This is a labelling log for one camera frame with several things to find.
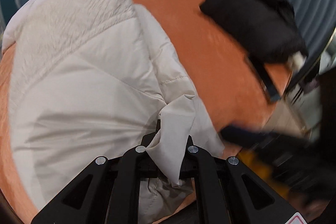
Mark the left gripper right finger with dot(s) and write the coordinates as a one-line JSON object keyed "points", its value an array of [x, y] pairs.
{"points": [[227, 191]]}

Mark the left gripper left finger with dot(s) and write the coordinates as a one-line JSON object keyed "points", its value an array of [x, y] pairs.
{"points": [[105, 191]]}

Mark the white padded jacket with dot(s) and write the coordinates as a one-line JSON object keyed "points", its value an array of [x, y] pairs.
{"points": [[90, 78]]}

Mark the orange bed blanket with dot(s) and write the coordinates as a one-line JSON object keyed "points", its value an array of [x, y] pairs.
{"points": [[213, 60]]}

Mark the black garment on bed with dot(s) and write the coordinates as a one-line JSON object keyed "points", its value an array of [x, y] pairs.
{"points": [[266, 29]]}

